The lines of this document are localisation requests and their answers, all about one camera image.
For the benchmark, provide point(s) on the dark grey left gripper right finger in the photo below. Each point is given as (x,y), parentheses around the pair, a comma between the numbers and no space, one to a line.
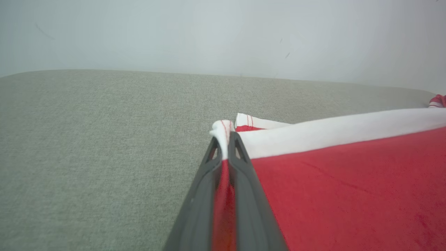
(252,212)

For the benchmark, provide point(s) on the red basketball jersey number 23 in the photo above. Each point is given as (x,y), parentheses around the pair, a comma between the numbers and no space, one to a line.
(438,101)

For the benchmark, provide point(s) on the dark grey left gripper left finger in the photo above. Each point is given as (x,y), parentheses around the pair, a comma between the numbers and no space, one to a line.
(198,212)

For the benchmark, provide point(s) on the red shorts with white band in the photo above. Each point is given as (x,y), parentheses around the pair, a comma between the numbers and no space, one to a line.
(348,191)

